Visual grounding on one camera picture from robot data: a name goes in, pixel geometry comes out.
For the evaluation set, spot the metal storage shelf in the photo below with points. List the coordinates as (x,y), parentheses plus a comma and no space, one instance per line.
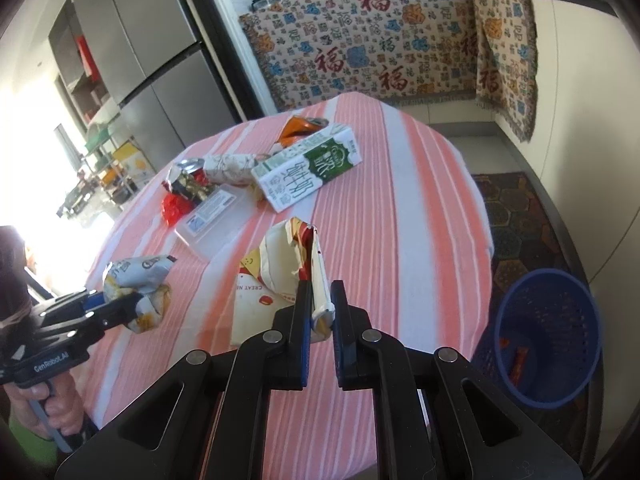
(99,169)

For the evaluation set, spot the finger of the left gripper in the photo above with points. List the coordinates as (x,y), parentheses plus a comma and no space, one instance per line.
(95,322)
(76,303)

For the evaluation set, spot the grey refrigerator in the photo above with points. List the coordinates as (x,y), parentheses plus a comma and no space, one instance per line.
(155,66)

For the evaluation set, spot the white floral paper package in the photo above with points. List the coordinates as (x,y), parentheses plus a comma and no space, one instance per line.
(232,169)

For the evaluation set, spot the fast food paper bag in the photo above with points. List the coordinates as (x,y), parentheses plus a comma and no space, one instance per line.
(268,278)

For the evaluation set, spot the green white milk carton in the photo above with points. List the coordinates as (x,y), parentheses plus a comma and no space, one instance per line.
(296,172)

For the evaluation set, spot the white kitchen cabinet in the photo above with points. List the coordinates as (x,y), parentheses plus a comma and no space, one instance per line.
(585,153)

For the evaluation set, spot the gold foil wrapper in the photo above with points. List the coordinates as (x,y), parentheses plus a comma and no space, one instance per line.
(187,186)

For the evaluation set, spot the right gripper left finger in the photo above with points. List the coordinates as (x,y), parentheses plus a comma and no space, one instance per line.
(206,417)

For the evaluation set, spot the yellow cardboard box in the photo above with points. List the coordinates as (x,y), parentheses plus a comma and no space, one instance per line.
(135,164)

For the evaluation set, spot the orange wrapper in basket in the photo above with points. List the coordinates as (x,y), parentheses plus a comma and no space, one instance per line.
(518,356)

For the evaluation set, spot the white snack bag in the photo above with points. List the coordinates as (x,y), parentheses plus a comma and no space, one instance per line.
(145,276)

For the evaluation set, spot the patterned fabric cover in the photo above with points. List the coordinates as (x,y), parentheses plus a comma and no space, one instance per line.
(400,50)

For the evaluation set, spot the blue plastic waste basket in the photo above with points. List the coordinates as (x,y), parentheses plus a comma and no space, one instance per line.
(555,316)

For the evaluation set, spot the person's left hand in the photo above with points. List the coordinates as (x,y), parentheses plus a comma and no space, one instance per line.
(64,408)

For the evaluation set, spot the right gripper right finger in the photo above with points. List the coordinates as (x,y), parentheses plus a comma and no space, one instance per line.
(436,416)

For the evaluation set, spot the red plastic bag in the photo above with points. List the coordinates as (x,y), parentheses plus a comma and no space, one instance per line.
(174,207)

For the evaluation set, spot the clear plastic floss box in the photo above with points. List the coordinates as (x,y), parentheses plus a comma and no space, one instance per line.
(217,221)

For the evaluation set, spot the crushed red soda can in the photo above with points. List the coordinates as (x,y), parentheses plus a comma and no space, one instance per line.
(192,166)

